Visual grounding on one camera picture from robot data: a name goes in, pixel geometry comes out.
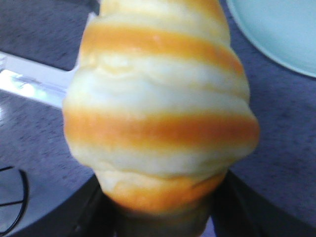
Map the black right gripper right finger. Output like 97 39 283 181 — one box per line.
211 171 316 237

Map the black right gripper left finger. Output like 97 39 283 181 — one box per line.
4 172 131 237

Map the orange striped croissant bread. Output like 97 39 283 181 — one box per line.
63 0 260 214

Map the white oven door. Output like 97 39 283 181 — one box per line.
0 12 97 109

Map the pale green plate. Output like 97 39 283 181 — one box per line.
227 0 316 77

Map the black cable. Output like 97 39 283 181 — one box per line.
0 165 30 237

